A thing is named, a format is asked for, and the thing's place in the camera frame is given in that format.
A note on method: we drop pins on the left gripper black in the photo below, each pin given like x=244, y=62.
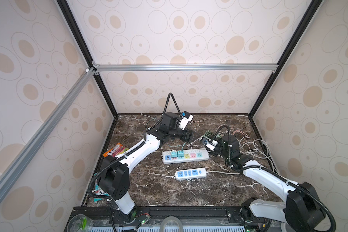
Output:
x=188, y=139

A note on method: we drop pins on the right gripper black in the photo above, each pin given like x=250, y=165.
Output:
x=212, y=152

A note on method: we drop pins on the teal charger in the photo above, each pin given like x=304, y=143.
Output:
x=180, y=154
x=195, y=136

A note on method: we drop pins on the white multicolour power strip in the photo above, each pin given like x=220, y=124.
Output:
x=191, y=155

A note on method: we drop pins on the teal charger plug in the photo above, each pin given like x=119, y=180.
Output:
x=174, y=154

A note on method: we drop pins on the white blue power strip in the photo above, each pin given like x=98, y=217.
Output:
x=190, y=174

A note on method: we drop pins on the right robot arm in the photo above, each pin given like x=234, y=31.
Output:
x=300, y=206

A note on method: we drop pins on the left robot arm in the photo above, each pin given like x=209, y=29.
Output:
x=112, y=181

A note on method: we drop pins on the horizontal aluminium bar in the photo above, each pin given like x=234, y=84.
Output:
x=184, y=67

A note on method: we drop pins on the orange snack bag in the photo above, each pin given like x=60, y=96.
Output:
x=116, y=150

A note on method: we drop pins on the teal snack bag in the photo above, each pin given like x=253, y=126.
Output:
x=98, y=191

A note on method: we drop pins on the clear plastic cup green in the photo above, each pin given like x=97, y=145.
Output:
x=80, y=223

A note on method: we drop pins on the left diagonal aluminium bar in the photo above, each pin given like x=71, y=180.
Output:
x=20, y=163

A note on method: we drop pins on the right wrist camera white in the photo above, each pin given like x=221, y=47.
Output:
x=209, y=144

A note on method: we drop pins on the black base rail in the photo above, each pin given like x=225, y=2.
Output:
x=178, y=219

